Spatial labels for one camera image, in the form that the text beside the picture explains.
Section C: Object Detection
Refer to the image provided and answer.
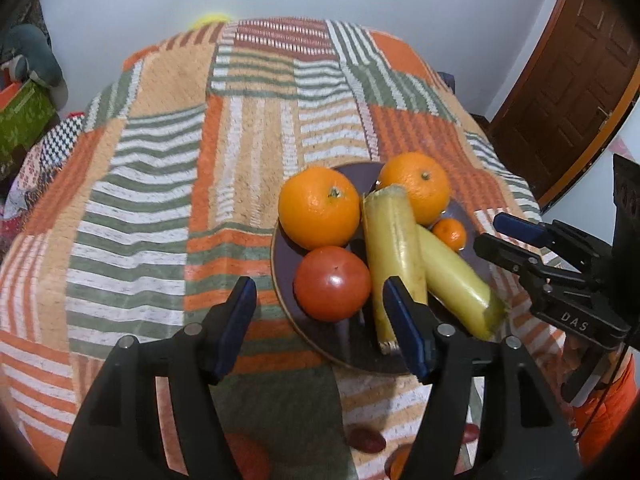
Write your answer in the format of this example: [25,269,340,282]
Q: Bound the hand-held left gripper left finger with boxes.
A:
[57,276,258,480]

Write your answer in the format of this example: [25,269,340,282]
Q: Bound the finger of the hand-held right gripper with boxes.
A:
[492,212,613,271]
[472,232,613,311]

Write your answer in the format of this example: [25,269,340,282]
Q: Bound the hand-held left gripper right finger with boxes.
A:
[382,276,583,480]

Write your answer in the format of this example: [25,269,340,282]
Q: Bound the yellow corn cob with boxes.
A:
[362,184,430,356]
[416,224,507,340]

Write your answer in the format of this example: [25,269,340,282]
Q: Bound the purple round plate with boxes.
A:
[270,161,501,376]

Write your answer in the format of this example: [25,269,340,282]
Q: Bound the small mandarin orange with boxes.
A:
[431,217,468,252]

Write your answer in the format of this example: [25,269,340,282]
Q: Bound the large red tomato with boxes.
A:
[293,246,373,323]

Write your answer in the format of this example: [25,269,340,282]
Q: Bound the large orange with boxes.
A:
[376,152,452,226]
[278,166,362,251]

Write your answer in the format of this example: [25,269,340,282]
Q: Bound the brown wooden door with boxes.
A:
[487,0,640,206]

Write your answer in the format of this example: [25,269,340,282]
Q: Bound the striped patchwork blanket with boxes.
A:
[0,17,571,480]

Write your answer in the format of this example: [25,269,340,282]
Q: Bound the pink floral cloth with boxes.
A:
[0,150,51,241]

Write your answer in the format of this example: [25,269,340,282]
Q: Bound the black and white checkered cloth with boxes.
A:
[37,112,88,161]

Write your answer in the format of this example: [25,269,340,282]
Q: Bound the green storage box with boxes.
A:
[0,82,57,171]

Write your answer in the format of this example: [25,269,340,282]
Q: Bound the yellow round object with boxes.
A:
[189,12,236,31]

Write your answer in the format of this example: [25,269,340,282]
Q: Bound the grey plush toy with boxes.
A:
[0,25,68,103]

